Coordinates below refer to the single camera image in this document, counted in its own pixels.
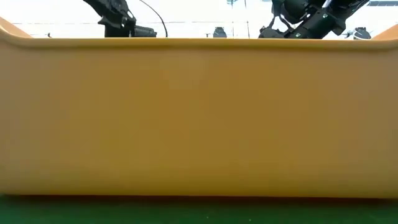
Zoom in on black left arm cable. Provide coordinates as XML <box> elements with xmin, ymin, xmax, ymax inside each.
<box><xmin>138</xmin><ymin>0</ymin><xmax>169</xmax><ymax>38</ymax></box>

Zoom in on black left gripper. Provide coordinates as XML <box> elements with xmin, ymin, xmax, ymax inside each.
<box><xmin>132</xmin><ymin>26</ymin><xmax>157</xmax><ymax>38</ymax></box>

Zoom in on green table mat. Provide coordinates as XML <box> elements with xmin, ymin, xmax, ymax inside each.
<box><xmin>0</xmin><ymin>194</ymin><xmax>398</xmax><ymax>224</ymax></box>

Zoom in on dark round background object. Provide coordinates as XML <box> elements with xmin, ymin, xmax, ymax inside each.
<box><xmin>213</xmin><ymin>27</ymin><xmax>228</xmax><ymax>39</ymax></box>
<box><xmin>345</xmin><ymin>27</ymin><xmax>373</xmax><ymax>40</ymax></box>

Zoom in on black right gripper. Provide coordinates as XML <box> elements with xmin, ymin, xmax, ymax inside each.
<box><xmin>258</xmin><ymin>27</ymin><xmax>285</xmax><ymax>39</ymax></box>

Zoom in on orange plastic bin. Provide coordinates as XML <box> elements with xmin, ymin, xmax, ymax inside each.
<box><xmin>0</xmin><ymin>15</ymin><xmax>398</xmax><ymax>200</ymax></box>

